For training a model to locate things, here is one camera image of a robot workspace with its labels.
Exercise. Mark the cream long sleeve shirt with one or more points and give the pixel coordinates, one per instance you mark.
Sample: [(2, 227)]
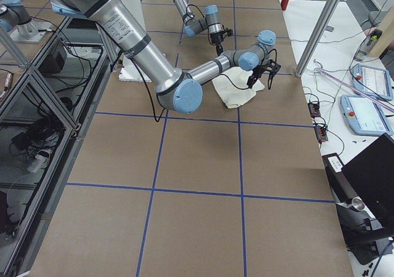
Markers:
[(232, 88)]

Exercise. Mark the far blue teach pendant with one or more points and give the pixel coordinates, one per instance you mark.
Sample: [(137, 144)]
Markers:
[(373, 81)]

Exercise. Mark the aluminium frame post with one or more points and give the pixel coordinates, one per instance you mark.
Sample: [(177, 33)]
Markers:
[(316, 35)]

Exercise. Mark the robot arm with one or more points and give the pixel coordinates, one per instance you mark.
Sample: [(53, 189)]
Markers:
[(196, 22), (176, 89)]

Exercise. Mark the black laptop computer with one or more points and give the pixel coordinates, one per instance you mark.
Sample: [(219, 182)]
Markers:
[(370, 174)]

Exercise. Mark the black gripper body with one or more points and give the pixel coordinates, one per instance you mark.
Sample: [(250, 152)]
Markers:
[(257, 71), (216, 38)]

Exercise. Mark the near blue teach pendant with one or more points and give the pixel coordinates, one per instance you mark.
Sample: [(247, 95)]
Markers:
[(364, 117)]

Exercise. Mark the blue teach pendant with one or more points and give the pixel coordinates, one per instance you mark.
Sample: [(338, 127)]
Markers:
[(373, 81), (364, 117)]

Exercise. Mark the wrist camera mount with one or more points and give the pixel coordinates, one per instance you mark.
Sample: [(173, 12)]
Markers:
[(227, 32), (273, 68)]

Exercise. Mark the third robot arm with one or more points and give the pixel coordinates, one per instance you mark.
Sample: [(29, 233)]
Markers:
[(16, 19)]

